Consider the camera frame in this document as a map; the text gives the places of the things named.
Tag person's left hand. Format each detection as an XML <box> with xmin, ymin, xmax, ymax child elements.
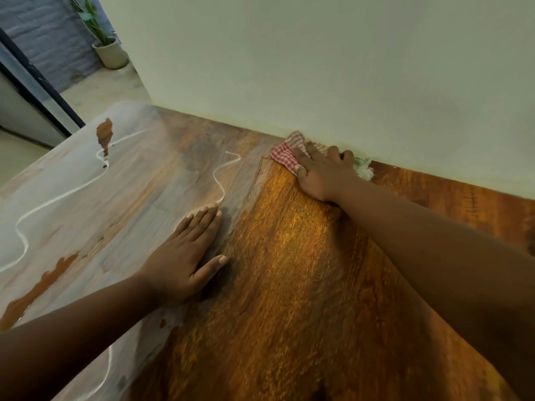
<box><xmin>135</xmin><ymin>203</ymin><xmax>230</xmax><ymax>307</ymax></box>

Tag person's right hand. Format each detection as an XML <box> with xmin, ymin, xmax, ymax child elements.
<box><xmin>291</xmin><ymin>141</ymin><xmax>360</xmax><ymax>204</ymax></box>

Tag red checked cleaning cloth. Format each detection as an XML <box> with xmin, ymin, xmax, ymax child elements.
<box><xmin>270</xmin><ymin>130</ymin><xmax>375</xmax><ymax>182</ymax></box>

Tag person's left forearm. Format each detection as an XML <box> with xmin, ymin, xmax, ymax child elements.
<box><xmin>0</xmin><ymin>275</ymin><xmax>162</xmax><ymax>401</ymax></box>

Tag person's right forearm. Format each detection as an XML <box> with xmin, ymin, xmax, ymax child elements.
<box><xmin>334</xmin><ymin>175</ymin><xmax>535</xmax><ymax>401</ymax></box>

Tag wooden table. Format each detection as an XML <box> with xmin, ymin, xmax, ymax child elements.
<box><xmin>0</xmin><ymin>100</ymin><xmax>535</xmax><ymax>401</ymax></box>

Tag plant in beige pot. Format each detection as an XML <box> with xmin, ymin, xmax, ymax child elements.
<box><xmin>66</xmin><ymin>0</ymin><xmax>129</xmax><ymax>70</ymax></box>

